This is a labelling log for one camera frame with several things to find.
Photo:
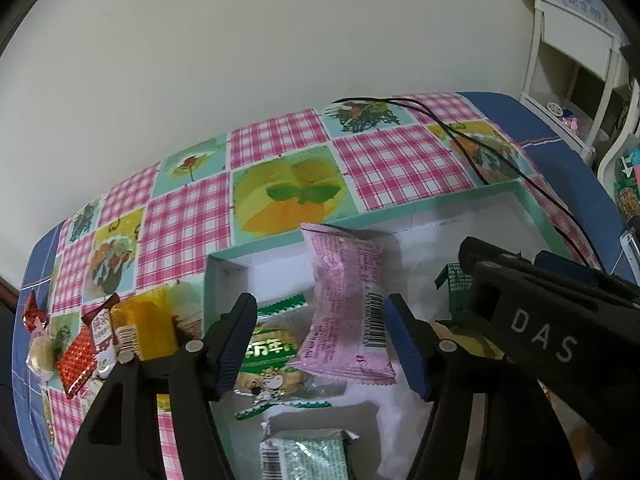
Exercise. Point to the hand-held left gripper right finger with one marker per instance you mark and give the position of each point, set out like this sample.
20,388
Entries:
405,352

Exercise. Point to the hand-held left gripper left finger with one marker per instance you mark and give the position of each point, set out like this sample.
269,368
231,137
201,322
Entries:
235,342

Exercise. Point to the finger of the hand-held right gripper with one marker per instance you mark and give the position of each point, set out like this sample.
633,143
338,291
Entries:
472,255
565,267

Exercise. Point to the dark green snack packet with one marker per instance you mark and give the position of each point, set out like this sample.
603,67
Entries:
452,285

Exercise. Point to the clear green-trimmed cookie packet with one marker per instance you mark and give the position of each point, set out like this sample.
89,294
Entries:
270,360

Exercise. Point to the teal cardboard box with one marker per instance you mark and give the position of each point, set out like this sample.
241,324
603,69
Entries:
440,230

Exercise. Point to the orange and yellow snack packet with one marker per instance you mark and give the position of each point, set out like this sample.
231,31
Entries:
470,342

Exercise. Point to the pink snack packet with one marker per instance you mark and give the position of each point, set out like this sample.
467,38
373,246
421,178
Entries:
345,300

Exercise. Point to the dark red small packet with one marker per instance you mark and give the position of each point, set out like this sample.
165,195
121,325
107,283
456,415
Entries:
100,330

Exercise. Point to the pale teal snack packet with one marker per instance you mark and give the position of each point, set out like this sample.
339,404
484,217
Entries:
305,460

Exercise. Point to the red patterned snack bar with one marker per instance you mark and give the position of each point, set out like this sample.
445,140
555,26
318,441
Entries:
75,365

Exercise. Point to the clear round cake packet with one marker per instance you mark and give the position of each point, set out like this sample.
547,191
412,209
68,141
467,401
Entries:
42,355

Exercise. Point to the colourful stacked items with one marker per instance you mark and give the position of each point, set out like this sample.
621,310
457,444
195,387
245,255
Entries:
627,185

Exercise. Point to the red foil candy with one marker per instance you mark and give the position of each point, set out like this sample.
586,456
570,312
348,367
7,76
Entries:
34,315

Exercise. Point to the white wooden shelf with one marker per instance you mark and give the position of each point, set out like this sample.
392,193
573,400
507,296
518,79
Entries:
575,35

